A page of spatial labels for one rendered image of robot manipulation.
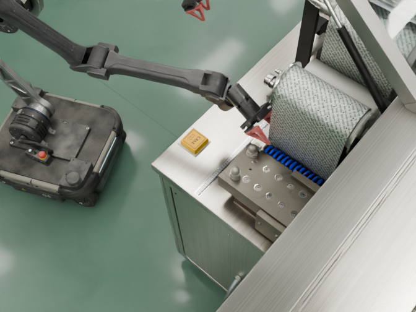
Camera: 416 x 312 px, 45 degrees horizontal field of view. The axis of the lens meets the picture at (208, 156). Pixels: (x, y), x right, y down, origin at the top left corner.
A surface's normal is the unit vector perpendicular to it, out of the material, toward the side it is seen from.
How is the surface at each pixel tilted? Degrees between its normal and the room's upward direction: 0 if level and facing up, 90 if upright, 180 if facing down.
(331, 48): 92
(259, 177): 0
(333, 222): 0
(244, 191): 0
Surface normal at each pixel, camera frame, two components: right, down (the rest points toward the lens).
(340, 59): -0.66, 0.67
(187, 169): -0.04, -0.51
